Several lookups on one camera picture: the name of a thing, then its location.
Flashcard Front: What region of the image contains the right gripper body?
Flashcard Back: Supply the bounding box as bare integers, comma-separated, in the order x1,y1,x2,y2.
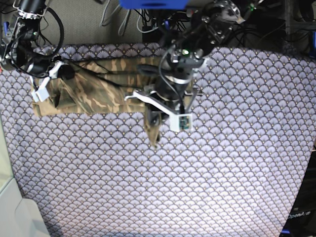
25,56,74,80

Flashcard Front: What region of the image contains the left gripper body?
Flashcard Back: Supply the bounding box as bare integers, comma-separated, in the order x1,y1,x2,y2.
148,46,204,109

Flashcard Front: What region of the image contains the camouflage T-shirt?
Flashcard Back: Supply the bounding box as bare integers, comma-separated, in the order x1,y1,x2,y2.
33,57,162,146

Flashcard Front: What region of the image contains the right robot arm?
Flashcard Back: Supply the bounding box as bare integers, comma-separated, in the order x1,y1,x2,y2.
0,0,74,102

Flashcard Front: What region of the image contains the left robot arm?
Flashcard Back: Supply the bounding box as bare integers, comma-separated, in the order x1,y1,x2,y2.
126,0,245,132

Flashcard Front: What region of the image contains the black box under table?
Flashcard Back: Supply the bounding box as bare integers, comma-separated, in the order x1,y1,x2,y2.
139,25,168,45

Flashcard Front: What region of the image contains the purple fan-pattern tablecloth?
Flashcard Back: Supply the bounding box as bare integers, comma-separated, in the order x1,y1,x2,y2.
0,47,316,237

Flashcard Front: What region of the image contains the white plastic bin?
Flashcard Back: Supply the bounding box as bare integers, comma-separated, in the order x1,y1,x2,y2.
0,126,50,237

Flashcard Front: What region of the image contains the black OpenArm case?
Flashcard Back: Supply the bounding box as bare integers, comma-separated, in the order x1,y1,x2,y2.
280,151,316,237

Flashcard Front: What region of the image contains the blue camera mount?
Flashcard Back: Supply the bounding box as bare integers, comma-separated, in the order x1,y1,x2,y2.
119,0,188,9

